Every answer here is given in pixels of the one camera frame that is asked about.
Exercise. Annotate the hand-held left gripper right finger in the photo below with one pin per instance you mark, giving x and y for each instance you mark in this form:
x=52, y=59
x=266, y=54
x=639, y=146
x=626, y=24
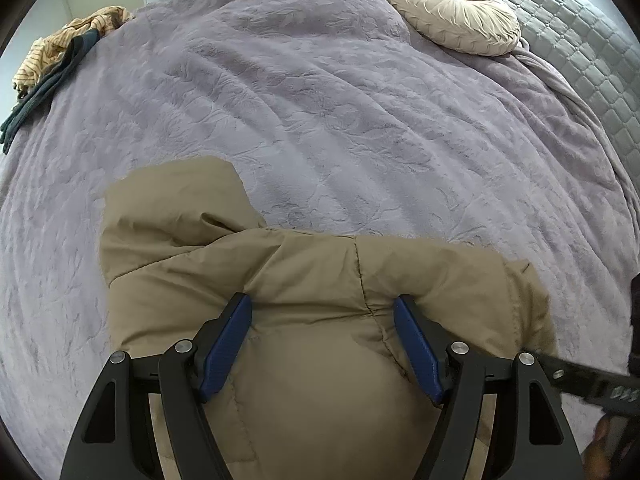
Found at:
x=417, y=355

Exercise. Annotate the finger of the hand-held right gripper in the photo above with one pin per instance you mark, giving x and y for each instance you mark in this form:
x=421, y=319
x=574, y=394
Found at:
x=595, y=385
x=636, y=315

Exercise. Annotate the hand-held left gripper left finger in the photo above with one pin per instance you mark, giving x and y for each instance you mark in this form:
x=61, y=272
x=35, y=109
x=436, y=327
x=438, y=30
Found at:
x=227, y=350

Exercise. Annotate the beige puffer jacket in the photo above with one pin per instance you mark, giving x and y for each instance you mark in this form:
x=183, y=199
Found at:
x=310, y=280

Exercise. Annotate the person's right hand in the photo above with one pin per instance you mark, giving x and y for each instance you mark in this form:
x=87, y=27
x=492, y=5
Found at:
x=596, y=447

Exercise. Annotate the purple embossed blanket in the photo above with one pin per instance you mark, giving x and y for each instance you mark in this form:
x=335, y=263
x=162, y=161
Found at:
x=300, y=110

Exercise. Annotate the dark green garment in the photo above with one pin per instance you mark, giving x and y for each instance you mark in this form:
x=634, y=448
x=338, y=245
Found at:
x=45, y=92

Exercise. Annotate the round beige pleated cushion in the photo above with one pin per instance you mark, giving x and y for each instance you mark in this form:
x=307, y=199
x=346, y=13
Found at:
x=455, y=10

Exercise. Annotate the striped beige garment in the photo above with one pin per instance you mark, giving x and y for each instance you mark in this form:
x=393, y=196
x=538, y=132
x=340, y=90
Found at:
x=50, y=45

